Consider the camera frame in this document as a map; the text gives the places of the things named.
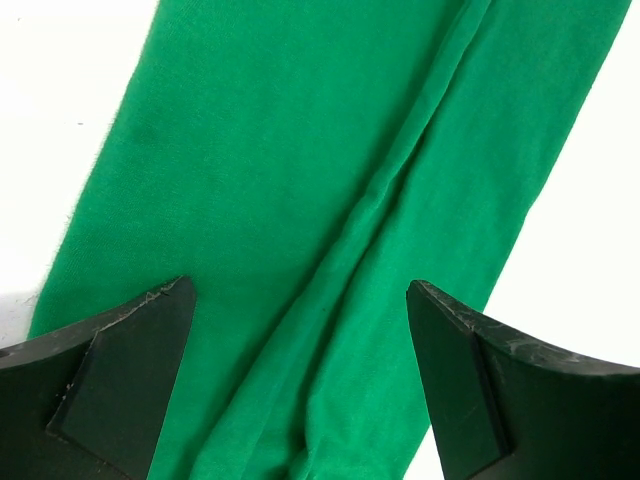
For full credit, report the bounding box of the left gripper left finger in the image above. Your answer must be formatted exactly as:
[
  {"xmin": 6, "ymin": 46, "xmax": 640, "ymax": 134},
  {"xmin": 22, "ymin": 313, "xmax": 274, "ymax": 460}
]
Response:
[{"xmin": 1, "ymin": 277, "xmax": 196, "ymax": 479}]

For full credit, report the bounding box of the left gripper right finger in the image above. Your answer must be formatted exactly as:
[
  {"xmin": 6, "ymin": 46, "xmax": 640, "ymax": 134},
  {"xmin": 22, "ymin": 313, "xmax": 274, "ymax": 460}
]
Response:
[{"xmin": 406, "ymin": 281, "xmax": 639, "ymax": 479}]

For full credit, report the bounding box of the green t shirt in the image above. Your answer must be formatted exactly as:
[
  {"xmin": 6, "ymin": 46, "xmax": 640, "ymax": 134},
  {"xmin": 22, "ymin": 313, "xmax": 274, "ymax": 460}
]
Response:
[{"xmin": 31, "ymin": 1, "xmax": 629, "ymax": 479}]

